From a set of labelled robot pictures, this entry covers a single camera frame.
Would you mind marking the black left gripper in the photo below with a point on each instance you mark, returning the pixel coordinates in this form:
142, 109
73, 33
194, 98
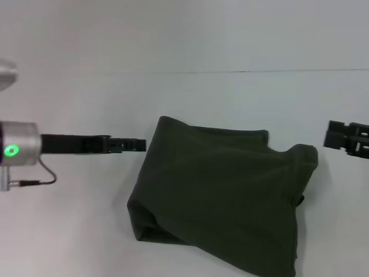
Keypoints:
72, 144

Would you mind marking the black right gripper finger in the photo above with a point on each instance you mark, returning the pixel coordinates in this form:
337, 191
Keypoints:
337, 126
334, 141

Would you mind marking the silver left wrist angled plug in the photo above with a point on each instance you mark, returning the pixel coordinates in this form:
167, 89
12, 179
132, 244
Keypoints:
5, 180

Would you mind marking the dark green FREE t-shirt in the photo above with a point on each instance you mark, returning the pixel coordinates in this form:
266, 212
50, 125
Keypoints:
216, 187

